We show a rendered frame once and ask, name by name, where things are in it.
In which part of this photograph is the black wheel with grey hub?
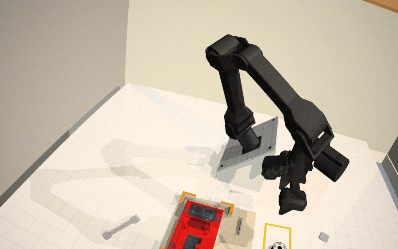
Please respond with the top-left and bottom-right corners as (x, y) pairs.
(271, 242), (287, 249)

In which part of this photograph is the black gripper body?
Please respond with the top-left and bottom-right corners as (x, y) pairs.
(279, 150), (313, 211)

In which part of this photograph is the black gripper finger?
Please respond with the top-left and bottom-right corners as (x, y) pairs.
(279, 178), (289, 190)
(278, 207), (291, 215)

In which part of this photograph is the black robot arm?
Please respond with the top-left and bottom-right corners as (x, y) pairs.
(205, 34), (350, 182)

